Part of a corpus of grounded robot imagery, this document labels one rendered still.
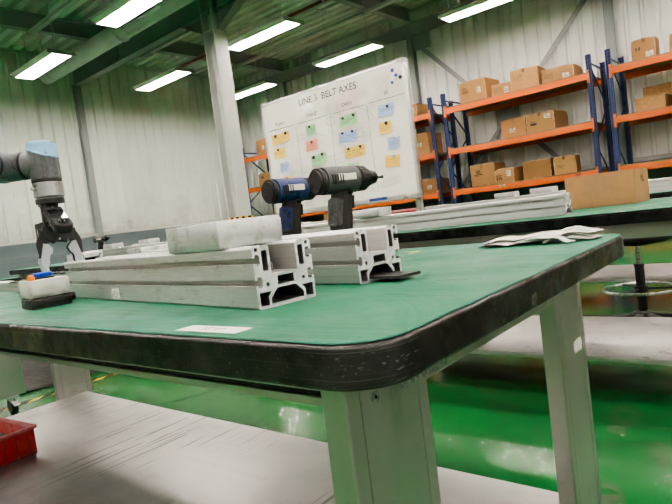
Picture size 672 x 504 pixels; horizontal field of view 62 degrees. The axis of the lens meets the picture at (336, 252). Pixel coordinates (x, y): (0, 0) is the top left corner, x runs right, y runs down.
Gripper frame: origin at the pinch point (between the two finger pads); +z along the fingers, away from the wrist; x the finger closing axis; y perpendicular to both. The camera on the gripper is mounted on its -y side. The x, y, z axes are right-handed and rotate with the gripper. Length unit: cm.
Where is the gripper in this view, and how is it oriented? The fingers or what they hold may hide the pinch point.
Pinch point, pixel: (64, 272)
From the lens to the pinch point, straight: 166.4
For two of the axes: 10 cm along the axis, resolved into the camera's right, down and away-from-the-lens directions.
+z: 1.3, 9.9, 0.6
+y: -6.7, 0.4, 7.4
